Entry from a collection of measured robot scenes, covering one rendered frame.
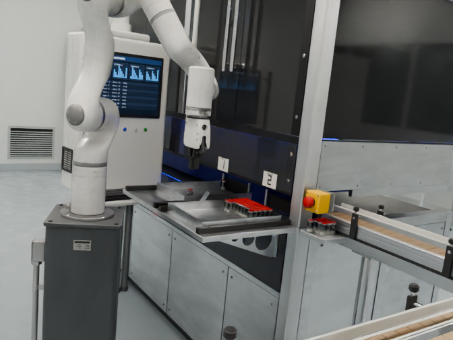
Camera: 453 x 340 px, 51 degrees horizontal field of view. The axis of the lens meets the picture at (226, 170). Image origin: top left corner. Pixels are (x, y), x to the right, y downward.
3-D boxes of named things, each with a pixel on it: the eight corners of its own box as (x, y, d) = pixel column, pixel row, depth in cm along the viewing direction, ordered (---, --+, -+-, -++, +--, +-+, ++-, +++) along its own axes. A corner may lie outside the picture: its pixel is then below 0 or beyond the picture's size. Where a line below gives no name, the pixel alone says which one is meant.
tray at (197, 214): (240, 206, 198) (241, 198, 198) (280, 224, 177) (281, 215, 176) (167, 211, 179) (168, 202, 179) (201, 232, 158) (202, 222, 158)
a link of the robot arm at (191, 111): (216, 109, 154) (216, 119, 155) (202, 107, 161) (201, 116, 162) (195, 108, 150) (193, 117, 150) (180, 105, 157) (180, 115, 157)
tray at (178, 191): (220, 187, 232) (220, 180, 232) (251, 200, 211) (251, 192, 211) (156, 189, 214) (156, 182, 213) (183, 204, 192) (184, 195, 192)
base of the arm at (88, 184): (55, 220, 162) (57, 166, 159) (64, 206, 181) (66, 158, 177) (112, 222, 166) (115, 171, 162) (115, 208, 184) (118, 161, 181)
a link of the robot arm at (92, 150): (65, 163, 166) (67, 94, 162) (94, 158, 183) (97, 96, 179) (96, 168, 163) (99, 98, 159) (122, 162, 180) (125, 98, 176)
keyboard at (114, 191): (157, 189, 249) (157, 185, 248) (172, 195, 238) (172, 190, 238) (85, 195, 222) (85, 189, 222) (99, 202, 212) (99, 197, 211)
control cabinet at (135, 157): (143, 179, 272) (153, 39, 259) (162, 187, 258) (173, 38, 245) (57, 185, 239) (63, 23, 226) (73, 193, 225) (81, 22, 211)
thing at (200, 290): (213, 247, 412) (222, 146, 398) (423, 377, 244) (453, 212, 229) (100, 260, 357) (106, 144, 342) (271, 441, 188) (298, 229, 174)
